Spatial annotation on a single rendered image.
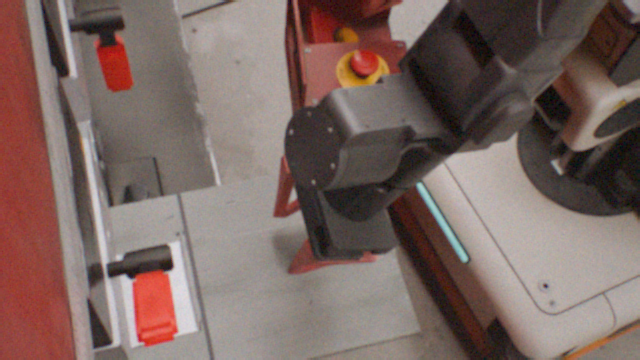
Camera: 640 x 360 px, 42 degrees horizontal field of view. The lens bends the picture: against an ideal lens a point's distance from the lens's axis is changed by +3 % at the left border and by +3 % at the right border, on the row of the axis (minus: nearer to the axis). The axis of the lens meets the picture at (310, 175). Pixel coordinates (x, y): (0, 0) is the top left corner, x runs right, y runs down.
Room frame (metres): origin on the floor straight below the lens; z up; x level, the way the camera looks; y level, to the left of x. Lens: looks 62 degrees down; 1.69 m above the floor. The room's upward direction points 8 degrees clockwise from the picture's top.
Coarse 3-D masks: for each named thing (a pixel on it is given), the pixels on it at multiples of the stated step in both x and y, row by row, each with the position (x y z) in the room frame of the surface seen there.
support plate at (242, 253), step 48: (192, 192) 0.33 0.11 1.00; (240, 192) 0.34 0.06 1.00; (144, 240) 0.28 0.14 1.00; (192, 240) 0.28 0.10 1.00; (240, 240) 0.29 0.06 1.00; (288, 240) 0.29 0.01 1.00; (240, 288) 0.24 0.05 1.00; (288, 288) 0.25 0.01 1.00; (336, 288) 0.26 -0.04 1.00; (384, 288) 0.26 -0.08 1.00; (192, 336) 0.20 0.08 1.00; (240, 336) 0.20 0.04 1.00; (288, 336) 0.21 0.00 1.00; (336, 336) 0.21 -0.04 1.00; (384, 336) 0.22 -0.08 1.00
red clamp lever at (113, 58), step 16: (96, 16) 0.37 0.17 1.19; (112, 16) 0.38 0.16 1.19; (96, 32) 0.37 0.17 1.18; (112, 32) 0.37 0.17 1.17; (96, 48) 0.37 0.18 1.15; (112, 48) 0.37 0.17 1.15; (112, 64) 0.37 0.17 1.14; (128, 64) 0.38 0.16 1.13; (112, 80) 0.37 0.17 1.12; (128, 80) 0.37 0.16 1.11
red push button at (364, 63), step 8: (352, 56) 0.65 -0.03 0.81; (360, 56) 0.65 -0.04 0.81; (368, 56) 0.65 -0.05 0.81; (376, 56) 0.66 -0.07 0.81; (352, 64) 0.64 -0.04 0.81; (360, 64) 0.64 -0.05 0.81; (368, 64) 0.64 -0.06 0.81; (376, 64) 0.64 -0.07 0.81; (360, 72) 0.63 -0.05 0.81; (368, 72) 0.63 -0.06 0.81
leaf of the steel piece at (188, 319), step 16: (176, 256) 0.26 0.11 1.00; (176, 272) 0.25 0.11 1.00; (128, 288) 0.23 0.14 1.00; (176, 288) 0.24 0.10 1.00; (192, 288) 0.23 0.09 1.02; (128, 304) 0.22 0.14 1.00; (176, 304) 0.22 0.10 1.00; (192, 304) 0.22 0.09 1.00; (128, 320) 0.20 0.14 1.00; (176, 320) 0.21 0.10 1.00; (192, 320) 0.21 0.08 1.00; (176, 336) 0.19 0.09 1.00
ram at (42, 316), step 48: (0, 0) 0.21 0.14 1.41; (0, 48) 0.18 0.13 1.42; (0, 96) 0.15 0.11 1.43; (0, 144) 0.13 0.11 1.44; (48, 144) 0.18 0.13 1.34; (0, 192) 0.11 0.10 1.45; (48, 192) 0.15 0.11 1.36; (0, 240) 0.09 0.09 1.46; (48, 240) 0.12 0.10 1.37; (0, 288) 0.07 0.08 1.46; (48, 288) 0.10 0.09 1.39; (0, 336) 0.06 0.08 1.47; (48, 336) 0.08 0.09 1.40
